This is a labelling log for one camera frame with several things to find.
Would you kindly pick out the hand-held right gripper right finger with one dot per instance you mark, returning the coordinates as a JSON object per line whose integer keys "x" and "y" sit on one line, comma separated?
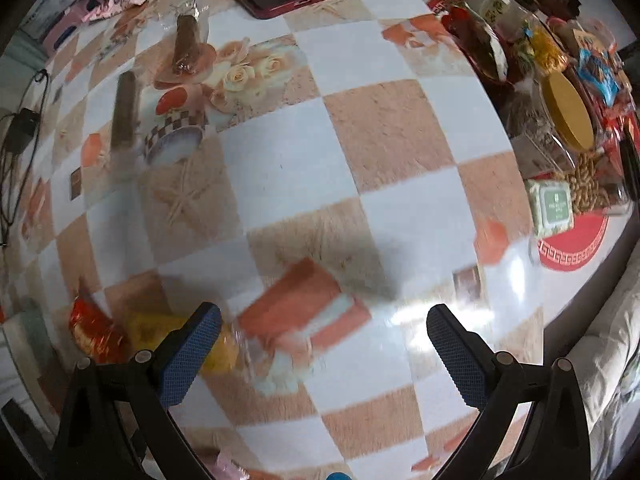
{"x": 457, "y": 360}

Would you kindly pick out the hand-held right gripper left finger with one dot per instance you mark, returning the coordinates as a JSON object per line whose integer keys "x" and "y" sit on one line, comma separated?
{"x": 192, "y": 355}

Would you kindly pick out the gold snack packet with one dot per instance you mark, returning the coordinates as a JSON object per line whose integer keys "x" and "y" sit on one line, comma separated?
{"x": 150, "y": 330}

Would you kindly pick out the red yellow print snack packet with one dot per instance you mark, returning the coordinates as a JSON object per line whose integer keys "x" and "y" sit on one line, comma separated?
{"x": 92, "y": 332}

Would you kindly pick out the grey sofa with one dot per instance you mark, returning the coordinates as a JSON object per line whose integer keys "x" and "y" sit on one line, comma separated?
{"x": 615, "y": 360}

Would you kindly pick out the red round mat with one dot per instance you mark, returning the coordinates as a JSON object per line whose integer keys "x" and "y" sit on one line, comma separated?
{"x": 575, "y": 247}

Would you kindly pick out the pale green box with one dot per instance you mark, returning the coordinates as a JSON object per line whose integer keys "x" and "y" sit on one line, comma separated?
{"x": 550, "y": 207}

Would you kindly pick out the pile of peanuts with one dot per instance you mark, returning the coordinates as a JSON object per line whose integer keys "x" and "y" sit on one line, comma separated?
{"x": 587, "y": 190}

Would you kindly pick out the clear snack tray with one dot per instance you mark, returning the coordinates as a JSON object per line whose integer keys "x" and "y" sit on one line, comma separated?
{"x": 540, "y": 150}

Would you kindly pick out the checked printed tablecloth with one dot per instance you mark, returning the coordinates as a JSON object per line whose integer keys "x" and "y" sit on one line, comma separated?
{"x": 310, "y": 160}

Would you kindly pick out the brown snack bar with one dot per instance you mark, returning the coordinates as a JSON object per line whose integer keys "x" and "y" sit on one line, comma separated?
{"x": 125, "y": 110}
{"x": 187, "y": 42}

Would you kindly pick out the round gold lid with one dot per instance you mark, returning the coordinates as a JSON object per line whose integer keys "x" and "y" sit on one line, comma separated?
{"x": 567, "y": 110}

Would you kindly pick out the dark red snack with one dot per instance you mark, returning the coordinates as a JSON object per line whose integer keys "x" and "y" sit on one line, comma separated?
{"x": 475, "y": 45}

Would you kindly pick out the blue candy packet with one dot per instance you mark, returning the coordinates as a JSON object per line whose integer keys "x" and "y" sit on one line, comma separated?
{"x": 600, "y": 77}

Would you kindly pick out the yellow wrapped candy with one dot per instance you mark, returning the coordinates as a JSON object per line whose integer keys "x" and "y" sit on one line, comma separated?
{"x": 545, "y": 50}

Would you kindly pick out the pink box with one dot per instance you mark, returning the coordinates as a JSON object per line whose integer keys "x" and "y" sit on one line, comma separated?
{"x": 65, "y": 30}

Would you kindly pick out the white box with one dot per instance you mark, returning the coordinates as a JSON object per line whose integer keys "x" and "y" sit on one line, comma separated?
{"x": 492, "y": 5}

